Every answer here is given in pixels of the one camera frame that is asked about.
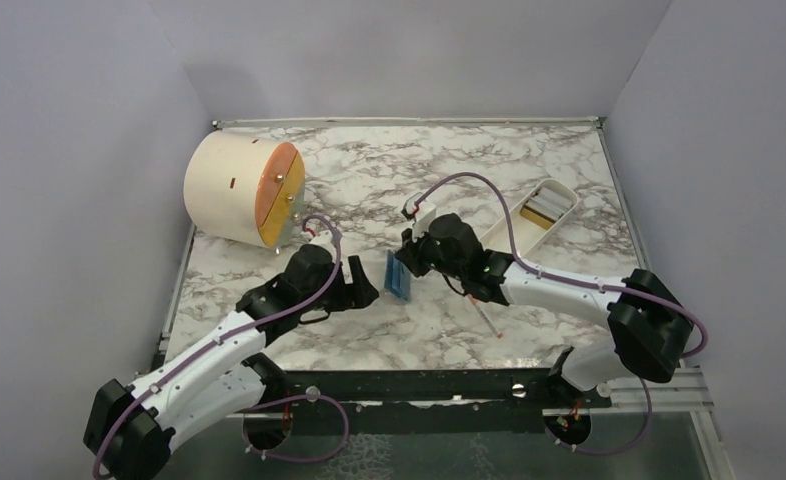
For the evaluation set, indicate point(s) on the blue card holder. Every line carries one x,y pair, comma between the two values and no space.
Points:
397,278

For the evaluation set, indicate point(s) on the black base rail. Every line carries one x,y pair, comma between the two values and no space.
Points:
400,402

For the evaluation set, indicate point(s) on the cream oblong plastic tray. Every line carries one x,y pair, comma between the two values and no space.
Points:
528,236

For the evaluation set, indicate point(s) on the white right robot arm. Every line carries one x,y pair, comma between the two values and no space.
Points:
648,329

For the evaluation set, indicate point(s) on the grey card stack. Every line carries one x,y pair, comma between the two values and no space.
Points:
549,204

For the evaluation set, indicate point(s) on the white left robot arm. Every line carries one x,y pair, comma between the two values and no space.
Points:
134,429

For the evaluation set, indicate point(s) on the cream cylinder orange lid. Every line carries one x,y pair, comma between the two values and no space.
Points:
246,189

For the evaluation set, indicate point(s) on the orange capped white marker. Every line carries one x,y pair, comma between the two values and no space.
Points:
483,315

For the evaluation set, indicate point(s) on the yellow credit card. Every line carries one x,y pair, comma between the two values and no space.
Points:
536,218

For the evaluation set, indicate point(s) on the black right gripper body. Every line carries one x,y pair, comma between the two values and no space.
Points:
423,257

